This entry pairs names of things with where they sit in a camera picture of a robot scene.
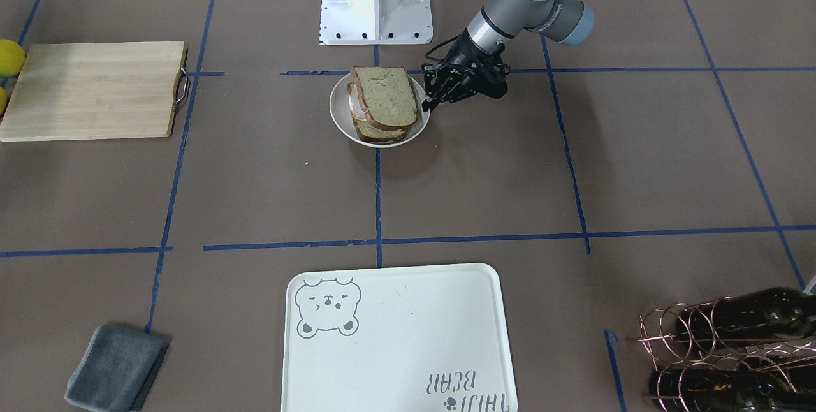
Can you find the bread slice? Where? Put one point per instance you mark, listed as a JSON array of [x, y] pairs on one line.
[[371, 134], [387, 97]]

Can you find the green wine bottle middle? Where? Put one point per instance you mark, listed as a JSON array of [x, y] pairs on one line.
[[703, 387]]

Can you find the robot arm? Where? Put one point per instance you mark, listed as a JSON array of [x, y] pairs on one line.
[[567, 22]]

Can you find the light wooden cutting board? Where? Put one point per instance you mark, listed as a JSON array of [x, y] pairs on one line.
[[95, 91]]

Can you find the copper wire bottle rack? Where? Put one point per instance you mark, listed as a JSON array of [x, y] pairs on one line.
[[659, 338]]

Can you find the metal board handle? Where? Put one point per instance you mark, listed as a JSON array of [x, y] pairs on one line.
[[182, 89]]

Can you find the green wine bottle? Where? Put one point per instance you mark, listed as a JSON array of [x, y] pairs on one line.
[[775, 313], [703, 387]]

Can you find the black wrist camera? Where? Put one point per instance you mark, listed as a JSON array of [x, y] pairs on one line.
[[491, 80]]

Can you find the white round plate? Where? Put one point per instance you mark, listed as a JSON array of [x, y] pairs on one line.
[[339, 107]]

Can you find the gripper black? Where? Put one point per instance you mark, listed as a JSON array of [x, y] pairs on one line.
[[460, 57]]

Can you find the bread slice on plate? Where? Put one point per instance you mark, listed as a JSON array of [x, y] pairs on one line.
[[371, 134]]

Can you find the yellow lemon near board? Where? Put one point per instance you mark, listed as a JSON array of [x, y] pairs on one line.
[[12, 57]]

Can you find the fried egg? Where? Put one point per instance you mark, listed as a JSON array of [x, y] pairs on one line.
[[355, 107]]

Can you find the cream bear serving tray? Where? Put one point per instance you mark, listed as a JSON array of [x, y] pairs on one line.
[[421, 338]]

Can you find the bread slice top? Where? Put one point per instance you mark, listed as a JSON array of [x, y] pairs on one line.
[[387, 97]]

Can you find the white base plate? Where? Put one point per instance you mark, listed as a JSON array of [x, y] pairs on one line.
[[367, 33]]

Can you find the folded grey cloth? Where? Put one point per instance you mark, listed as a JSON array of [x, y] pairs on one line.
[[117, 370]]

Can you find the green wine bottle front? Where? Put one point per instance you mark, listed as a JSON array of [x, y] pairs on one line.
[[775, 313]]

